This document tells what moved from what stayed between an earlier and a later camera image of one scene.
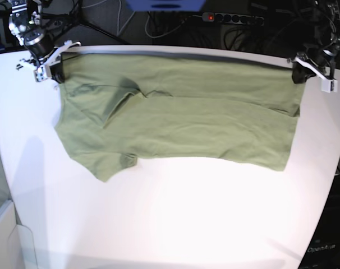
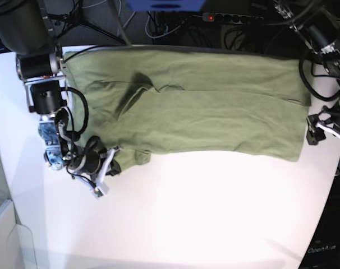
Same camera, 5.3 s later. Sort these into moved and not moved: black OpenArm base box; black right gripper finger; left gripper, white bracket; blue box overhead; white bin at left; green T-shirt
Moved: black right gripper finger; left gripper, white bracket; green T-shirt
Not moved: white bin at left; blue box overhead; black OpenArm base box
